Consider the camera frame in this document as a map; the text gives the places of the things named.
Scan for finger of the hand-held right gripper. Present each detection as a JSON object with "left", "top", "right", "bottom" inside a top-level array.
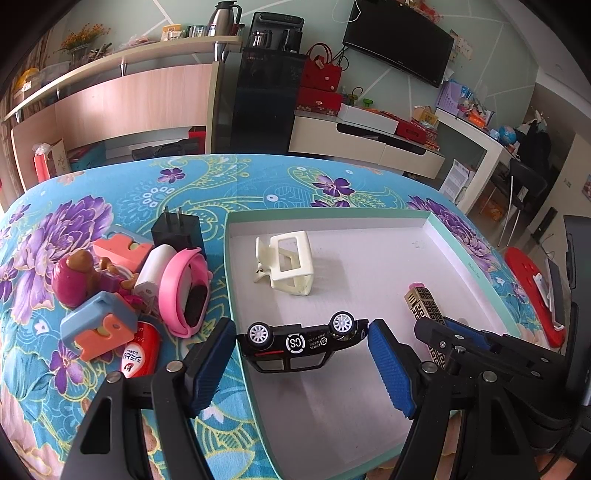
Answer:
[
  {"left": 444, "top": 318, "right": 571, "bottom": 370},
  {"left": 414, "top": 318, "right": 527, "bottom": 402}
]

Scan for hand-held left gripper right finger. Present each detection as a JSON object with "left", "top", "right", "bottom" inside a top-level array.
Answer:
[{"left": 368, "top": 318, "right": 543, "bottom": 480}]

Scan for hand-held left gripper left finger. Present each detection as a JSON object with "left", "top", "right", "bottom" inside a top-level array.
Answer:
[{"left": 60, "top": 318, "right": 237, "bottom": 480}]

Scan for gold black patterned small box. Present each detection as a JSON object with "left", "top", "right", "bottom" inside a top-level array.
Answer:
[{"left": 404, "top": 285, "right": 448, "bottom": 370}]

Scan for red can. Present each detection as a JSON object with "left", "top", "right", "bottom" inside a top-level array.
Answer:
[{"left": 119, "top": 320, "right": 161, "bottom": 380}]

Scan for black toy car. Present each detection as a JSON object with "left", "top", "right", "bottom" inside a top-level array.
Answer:
[{"left": 236, "top": 311, "right": 370, "bottom": 374}]

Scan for pink toy watch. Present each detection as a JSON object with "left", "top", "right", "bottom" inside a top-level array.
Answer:
[{"left": 159, "top": 248, "right": 214, "bottom": 340}]

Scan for teal-edged white cardboard box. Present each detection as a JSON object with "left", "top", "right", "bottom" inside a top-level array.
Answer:
[{"left": 224, "top": 208, "right": 522, "bottom": 478}]

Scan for blue toy block orange insert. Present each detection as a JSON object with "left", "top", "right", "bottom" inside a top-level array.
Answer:
[{"left": 60, "top": 291, "right": 139, "bottom": 363}]

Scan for black power adapter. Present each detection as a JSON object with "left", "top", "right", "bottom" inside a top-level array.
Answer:
[{"left": 151, "top": 206, "right": 206, "bottom": 259}]

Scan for pink toy with brown bear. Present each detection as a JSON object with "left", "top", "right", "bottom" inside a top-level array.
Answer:
[{"left": 51, "top": 249, "right": 145, "bottom": 315}]

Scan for red plastic stool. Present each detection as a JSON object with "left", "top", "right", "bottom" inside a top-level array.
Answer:
[{"left": 505, "top": 247, "right": 566, "bottom": 349}]

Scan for white cylinder roll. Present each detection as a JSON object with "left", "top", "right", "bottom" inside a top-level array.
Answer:
[{"left": 134, "top": 244, "right": 175, "bottom": 301}]

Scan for white phone holder clip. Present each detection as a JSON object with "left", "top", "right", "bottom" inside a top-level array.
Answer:
[{"left": 253, "top": 231, "right": 315, "bottom": 296}]

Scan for orange toy block blue base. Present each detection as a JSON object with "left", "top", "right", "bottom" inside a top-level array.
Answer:
[{"left": 93, "top": 225, "right": 154, "bottom": 282}]

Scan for white floor calendar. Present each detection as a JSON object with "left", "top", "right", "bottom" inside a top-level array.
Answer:
[{"left": 438, "top": 159, "right": 472, "bottom": 201}]

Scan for black chair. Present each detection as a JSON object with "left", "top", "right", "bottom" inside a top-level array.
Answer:
[{"left": 496, "top": 159, "right": 548, "bottom": 247}]

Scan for white side desk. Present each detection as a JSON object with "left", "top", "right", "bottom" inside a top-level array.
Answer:
[{"left": 434, "top": 108, "right": 518, "bottom": 213}]

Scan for teal floral blanket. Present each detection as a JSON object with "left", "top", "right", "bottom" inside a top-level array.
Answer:
[{"left": 0, "top": 154, "right": 546, "bottom": 480}]

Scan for black hanging jacket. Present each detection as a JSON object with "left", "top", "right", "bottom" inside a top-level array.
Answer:
[{"left": 517, "top": 122, "right": 552, "bottom": 171}]

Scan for red patterned flat box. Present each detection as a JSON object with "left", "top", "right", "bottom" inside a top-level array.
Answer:
[{"left": 396, "top": 117, "right": 439, "bottom": 146}]

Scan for white television cabinet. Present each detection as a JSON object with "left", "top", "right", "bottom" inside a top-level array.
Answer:
[{"left": 288, "top": 113, "right": 446, "bottom": 178}]

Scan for white flat box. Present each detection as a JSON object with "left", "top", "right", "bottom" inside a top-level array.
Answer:
[{"left": 337, "top": 102, "right": 399, "bottom": 136}]

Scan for teal storage box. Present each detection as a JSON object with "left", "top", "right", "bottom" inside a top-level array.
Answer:
[{"left": 69, "top": 144, "right": 107, "bottom": 169}]

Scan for red gift box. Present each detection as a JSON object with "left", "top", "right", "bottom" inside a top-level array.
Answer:
[{"left": 295, "top": 88, "right": 343, "bottom": 116}]

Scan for wooden bar counter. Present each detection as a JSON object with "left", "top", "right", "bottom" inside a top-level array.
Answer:
[{"left": 2, "top": 34, "right": 243, "bottom": 195}]

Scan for black water dispenser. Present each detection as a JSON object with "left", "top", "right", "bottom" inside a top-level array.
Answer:
[{"left": 229, "top": 11, "right": 308, "bottom": 155}]

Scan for red handbag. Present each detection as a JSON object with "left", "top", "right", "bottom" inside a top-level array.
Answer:
[{"left": 300, "top": 43, "right": 343, "bottom": 93}]

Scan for black flat television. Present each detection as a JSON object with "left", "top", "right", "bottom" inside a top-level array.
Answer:
[{"left": 342, "top": 0, "right": 455, "bottom": 88}]

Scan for clear storage bin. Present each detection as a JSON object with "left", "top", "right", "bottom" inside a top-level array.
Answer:
[{"left": 13, "top": 67, "right": 43, "bottom": 95}]

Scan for steel thermos jug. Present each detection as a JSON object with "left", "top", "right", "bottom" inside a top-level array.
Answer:
[{"left": 206, "top": 1, "right": 244, "bottom": 38}]

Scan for yellow flowers in vase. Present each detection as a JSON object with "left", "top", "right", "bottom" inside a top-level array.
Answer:
[{"left": 60, "top": 23, "right": 112, "bottom": 65}]

